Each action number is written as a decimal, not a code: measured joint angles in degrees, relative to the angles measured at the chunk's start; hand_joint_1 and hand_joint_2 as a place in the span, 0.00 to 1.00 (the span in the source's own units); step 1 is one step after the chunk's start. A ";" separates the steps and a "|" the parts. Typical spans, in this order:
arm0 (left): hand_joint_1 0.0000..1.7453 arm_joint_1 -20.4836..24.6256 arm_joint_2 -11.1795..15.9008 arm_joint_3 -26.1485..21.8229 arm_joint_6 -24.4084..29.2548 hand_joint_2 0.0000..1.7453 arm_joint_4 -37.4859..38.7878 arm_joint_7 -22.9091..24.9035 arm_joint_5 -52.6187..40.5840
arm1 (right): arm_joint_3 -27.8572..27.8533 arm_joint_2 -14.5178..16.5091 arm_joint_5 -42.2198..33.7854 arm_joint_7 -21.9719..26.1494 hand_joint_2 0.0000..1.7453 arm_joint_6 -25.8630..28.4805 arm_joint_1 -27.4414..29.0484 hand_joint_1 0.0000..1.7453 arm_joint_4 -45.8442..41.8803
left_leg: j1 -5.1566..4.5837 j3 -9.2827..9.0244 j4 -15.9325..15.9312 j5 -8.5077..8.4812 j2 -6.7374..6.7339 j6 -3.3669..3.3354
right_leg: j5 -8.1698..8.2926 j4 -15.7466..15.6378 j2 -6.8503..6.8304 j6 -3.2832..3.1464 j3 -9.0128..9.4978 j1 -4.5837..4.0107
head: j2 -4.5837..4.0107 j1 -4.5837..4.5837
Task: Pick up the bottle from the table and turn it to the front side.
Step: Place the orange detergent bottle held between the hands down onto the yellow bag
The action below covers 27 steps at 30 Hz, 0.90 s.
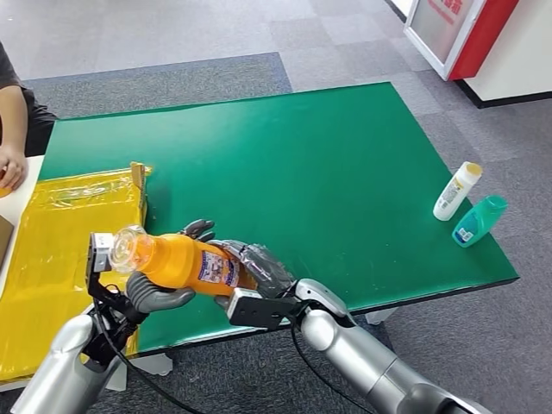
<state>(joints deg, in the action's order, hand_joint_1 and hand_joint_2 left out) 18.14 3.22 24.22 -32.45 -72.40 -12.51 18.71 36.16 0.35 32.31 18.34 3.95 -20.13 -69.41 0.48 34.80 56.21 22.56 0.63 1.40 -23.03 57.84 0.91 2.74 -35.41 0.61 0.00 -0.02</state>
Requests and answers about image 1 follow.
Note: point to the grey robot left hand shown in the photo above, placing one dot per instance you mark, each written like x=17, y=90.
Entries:
x=155, y=297

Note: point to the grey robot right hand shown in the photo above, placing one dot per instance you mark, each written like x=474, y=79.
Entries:
x=267, y=271

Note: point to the orange plastic bottle clear cap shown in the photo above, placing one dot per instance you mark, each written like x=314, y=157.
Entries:
x=181, y=263

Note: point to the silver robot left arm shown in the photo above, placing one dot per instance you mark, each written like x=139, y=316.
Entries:
x=64, y=371

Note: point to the person's forearm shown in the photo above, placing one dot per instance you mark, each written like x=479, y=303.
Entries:
x=13, y=120

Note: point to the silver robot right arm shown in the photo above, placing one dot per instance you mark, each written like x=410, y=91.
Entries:
x=366, y=354

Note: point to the white bottle yellow cap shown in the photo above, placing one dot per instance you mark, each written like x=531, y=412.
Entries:
x=454, y=191

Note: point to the teal plastic bottle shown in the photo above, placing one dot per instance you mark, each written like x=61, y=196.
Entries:
x=476, y=222

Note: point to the white table foot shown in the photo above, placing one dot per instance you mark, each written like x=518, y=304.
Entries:
x=153, y=364
x=381, y=316

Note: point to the green table mat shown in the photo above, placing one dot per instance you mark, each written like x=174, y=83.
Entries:
x=302, y=171

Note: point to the yellow plastic wrapped box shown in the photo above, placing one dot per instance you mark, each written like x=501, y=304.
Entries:
x=56, y=257

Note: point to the brown flat board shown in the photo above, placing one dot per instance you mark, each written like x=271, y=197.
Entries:
x=4, y=240

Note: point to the white side table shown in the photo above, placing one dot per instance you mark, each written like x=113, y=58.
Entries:
x=19, y=188

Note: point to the person's hand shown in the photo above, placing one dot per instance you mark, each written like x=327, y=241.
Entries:
x=12, y=168

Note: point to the person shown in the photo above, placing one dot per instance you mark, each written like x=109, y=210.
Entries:
x=30, y=120

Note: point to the red white display cabinet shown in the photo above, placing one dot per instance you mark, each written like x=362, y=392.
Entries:
x=457, y=28

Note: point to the white counter black base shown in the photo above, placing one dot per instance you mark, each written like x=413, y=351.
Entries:
x=513, y=57

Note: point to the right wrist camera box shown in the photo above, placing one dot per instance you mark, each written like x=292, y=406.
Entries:
x=258, y=308

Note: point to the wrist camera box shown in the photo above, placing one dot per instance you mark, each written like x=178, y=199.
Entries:
x=101, y=254
x=258, y=308

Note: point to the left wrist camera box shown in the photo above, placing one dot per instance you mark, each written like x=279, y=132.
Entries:
x=101, y=254

